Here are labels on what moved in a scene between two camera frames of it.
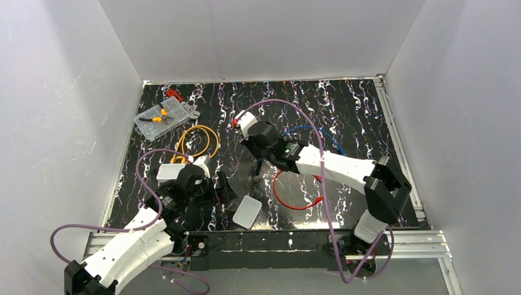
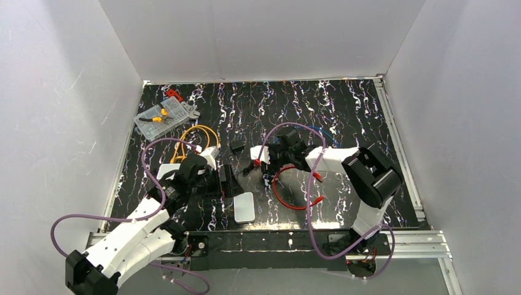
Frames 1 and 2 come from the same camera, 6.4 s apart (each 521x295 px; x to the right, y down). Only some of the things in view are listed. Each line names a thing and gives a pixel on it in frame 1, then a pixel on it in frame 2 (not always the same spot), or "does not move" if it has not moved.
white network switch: [169, 171] does not move
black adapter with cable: [259, 160] -> [237, 147]
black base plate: [278, 250] does not move
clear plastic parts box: [154, 130] does not move
